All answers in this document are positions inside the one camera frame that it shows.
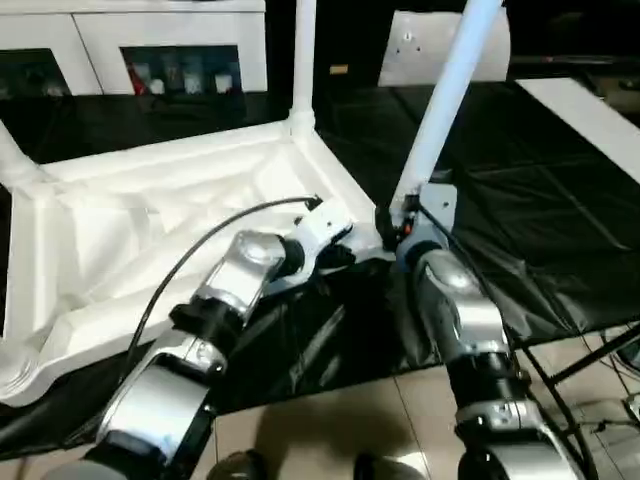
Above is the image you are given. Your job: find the white plastic table top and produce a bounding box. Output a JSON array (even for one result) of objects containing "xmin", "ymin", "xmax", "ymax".
[{"xmin": 0, "ymin": 112, "xmax": 396, "ymax": 406}]

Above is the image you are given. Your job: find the black work mat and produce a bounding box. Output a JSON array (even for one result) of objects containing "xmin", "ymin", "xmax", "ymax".
[{"xmin": 0, "ymin": 82, "xmax": 640, "ymax": 451}]

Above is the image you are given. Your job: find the black cabinet with gold label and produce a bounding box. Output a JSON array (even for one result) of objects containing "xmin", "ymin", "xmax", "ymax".
[{"xmin": 264, "ymin": 0, "xmax": 396, "ymax": 89}]

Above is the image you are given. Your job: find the white flat board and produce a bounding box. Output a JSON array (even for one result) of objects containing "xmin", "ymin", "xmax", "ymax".
[{"xmin": 514, "ymin": 77, "xmax": 640, "ymax": 186}]

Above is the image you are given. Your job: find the dark brown rounded object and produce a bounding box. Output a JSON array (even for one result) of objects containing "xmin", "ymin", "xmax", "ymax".
[
  {"xmin": 353, "ymin": 452, "xmax": 401, "ymax": 480},
  {"xmin": 209, "ymin": 449, "xmax": 266, "ymax": 480}
]

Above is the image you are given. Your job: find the black metal rod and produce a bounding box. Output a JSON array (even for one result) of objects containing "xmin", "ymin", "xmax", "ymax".
[{"xmin": 544, "ymin": 324, "xmax": 640, "ymax": 386}]

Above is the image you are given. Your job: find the white cabinet with glass doors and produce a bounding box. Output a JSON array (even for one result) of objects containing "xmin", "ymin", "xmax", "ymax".
[{"xmin": 0, "ymin": 0, "xmax": 269, "ymax": 97}]

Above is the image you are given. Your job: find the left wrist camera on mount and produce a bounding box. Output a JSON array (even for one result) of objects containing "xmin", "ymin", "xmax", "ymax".
[{"xmin": 279, "ymin": 197, "xmax": 356, "ymax": 291}]

